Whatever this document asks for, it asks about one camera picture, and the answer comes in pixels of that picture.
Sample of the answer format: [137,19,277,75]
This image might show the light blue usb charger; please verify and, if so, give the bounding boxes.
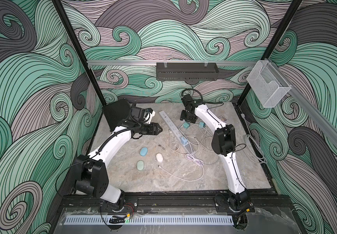
[180,136,188,146]

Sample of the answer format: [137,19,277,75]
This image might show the white usb cable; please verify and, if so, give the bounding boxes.
[158,143,204,182]

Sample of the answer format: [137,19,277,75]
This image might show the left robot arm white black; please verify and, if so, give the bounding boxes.
[73,106,163,203]

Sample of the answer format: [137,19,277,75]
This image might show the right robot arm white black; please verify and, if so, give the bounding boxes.
[180,88,249,210]

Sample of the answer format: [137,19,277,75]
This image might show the small teal usb charger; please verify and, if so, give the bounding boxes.
[198,121,206,128]

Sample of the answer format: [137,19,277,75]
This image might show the white power strip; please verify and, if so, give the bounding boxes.
[159,111,196,155]

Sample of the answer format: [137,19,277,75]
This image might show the white earbud case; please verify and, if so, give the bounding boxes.
[156,153,164,163]

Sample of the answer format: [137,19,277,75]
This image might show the small colourful card box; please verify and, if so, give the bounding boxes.
[219,116,228,122]

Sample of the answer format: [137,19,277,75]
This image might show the green earbud case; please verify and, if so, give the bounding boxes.
[136,160,145,171]

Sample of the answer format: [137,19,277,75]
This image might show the black metal box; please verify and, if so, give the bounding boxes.
[102,98,130,131]

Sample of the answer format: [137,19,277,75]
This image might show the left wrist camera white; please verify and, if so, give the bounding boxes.
[144,108,155,124]

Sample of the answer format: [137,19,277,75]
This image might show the thin white earphone cable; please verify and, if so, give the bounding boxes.
[168,131,200,156]

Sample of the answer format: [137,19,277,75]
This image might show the power strip cord white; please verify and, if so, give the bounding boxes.
[186,154,204,167]

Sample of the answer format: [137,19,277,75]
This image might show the black wall shelf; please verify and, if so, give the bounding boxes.
[156,62,219,82]

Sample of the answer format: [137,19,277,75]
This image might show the clear mesh wall bin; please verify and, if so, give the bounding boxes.
[247,60,291,108]

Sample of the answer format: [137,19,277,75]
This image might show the white slotted cable duct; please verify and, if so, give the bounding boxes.
[64,215,234,226]

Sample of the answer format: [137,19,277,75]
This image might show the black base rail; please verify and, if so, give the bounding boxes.
[60,189,293,215]

